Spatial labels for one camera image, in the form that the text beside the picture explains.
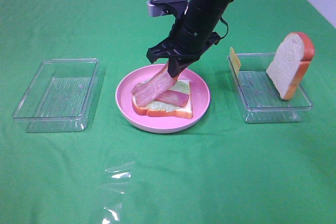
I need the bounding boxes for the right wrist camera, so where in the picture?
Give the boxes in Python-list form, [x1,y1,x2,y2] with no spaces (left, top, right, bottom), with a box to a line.
[146,0,188,18]

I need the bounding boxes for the yellow cheese slice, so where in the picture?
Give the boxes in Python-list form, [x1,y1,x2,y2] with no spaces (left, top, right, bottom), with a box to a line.
[229,47,241,77]

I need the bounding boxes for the clear right plastic container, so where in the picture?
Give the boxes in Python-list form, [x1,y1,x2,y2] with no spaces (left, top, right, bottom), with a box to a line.
[227,52,313,123]

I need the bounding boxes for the upright bread slice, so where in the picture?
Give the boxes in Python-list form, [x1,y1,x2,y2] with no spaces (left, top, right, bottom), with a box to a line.
[266,32,315,100]

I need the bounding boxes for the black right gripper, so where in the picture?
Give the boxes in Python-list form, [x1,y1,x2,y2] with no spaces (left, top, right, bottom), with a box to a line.
[146,6,221,78]

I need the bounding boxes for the clear left plastic container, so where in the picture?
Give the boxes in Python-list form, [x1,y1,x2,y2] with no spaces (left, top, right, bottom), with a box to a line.
[12,58,100,133]

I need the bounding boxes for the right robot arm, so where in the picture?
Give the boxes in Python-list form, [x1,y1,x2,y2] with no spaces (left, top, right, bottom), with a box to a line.
[146,0,233,77]

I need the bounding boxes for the clear plastic container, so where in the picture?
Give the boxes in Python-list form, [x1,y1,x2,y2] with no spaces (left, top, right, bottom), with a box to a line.
[12,58,100,133]
[227,52,313,123]

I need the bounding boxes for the ham slice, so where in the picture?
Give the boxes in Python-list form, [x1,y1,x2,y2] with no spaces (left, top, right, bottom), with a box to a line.
[155,90,189,107]

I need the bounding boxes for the green lettuce leaf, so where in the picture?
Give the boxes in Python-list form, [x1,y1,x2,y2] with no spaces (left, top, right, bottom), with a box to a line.
[143,79,191,112]

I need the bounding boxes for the pink round plate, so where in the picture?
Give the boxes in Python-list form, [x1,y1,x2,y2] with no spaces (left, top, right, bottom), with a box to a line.
[115,64,211,134]

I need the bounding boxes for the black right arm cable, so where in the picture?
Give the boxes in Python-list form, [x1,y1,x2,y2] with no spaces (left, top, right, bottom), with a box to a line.
[209,16,229,44]

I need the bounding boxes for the wavy bacon strip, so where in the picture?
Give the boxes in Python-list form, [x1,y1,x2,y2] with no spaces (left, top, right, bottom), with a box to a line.
[131,61,178,106]

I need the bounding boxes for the toast bread slice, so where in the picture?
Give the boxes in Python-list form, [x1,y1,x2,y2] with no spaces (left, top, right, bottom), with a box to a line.
[131,79,194,120]

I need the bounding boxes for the clear tape patch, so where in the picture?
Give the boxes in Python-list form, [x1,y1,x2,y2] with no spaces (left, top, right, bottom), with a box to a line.
[98,161,135,223]

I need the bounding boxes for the green tablecloth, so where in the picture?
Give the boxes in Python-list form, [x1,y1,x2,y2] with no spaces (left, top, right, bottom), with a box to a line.
[1,0,335,223]

